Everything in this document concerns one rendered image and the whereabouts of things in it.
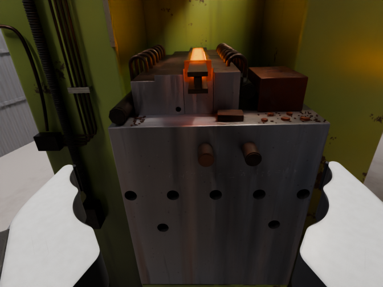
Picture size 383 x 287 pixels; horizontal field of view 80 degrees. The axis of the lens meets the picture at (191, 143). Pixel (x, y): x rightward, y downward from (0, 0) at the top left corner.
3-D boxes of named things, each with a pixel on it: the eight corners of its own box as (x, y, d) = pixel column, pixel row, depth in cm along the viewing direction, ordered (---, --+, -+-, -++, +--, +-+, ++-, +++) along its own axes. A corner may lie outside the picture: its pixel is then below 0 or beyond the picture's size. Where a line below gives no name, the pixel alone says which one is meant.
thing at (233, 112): (217, 121, 41) (217, 115, 40) (217, 115, 43) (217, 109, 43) (243, 121, 40) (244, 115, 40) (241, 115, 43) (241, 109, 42)
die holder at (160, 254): (288, 285, 59) (331, 123, 38) (141, 284, 60) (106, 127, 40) (247, 165, 108) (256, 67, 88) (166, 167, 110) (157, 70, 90)
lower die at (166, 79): (238, 113, 44) (241, 66, 40) (135, 115, 45) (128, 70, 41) (219, 72, 82) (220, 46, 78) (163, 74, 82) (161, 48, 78)
